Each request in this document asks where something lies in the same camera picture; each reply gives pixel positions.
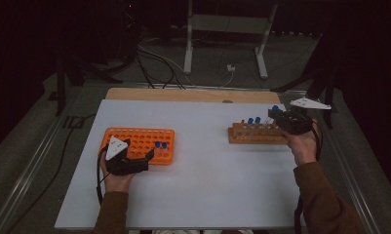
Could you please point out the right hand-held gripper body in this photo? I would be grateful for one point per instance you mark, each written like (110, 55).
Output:
(295, 123)

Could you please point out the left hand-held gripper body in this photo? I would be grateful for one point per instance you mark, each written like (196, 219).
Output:
(125, 165)

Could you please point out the blue capped test tube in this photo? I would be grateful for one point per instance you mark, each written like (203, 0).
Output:
(275, 108)
(164, 145)
(258, 120)
(250, 120)
(157, 144)

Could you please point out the orange test tube rack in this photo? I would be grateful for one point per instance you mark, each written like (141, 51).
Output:
(141, 136)

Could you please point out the wooden test tube rack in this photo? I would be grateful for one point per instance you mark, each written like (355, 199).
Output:
(254, 138)

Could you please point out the person's left hand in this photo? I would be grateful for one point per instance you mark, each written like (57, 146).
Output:
(118, 183)

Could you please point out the person's right hand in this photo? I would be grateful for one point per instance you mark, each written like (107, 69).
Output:
(303, 146)

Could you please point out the black tripod stand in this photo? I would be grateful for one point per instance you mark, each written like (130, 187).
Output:
(328, 87)
(61, 84)

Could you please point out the white board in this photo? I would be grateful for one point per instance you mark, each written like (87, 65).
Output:
(199, 185)

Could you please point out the white plug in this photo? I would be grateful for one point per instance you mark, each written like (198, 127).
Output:
(230, 68)

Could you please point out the wooden table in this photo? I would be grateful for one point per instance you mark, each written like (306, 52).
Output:
(183, 95)

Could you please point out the grey metal stand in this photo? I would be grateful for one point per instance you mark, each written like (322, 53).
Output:
(227, 24)

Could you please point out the black floor socket frame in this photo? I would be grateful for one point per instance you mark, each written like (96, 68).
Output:
(73, 122)

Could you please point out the metal floor rail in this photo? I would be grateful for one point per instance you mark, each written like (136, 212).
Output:
(27, 175)
(349, 175)

